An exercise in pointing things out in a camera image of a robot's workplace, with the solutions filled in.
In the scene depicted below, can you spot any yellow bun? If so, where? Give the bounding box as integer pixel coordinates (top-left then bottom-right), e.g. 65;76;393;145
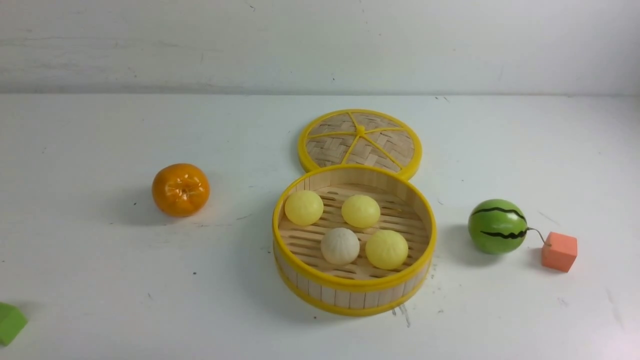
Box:
285;190;324;227
341;194;381;228
365;229;409;271

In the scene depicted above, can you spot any white steamed bun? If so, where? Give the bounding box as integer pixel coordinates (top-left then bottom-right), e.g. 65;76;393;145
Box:
320;227;361;265

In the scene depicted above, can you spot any bamboo steamer tray yellow rim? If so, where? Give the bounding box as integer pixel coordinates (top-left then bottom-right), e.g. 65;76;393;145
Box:
271;164;437;317

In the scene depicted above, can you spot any woven bamboo steamer lid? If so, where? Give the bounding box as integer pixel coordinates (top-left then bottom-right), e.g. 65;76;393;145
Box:
296;108;423;180

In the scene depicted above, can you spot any orange toy mandarin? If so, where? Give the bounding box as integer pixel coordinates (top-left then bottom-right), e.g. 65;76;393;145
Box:
151;162;211;218

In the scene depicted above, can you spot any green toy watermelon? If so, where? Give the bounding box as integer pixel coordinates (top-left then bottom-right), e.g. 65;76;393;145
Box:
467;198;544;255

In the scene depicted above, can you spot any orange foam cube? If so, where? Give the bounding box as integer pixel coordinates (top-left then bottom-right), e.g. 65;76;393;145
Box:
541;231;578;273

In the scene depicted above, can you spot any green foam block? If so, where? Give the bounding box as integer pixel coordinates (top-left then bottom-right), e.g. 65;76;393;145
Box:
0;302;28;347

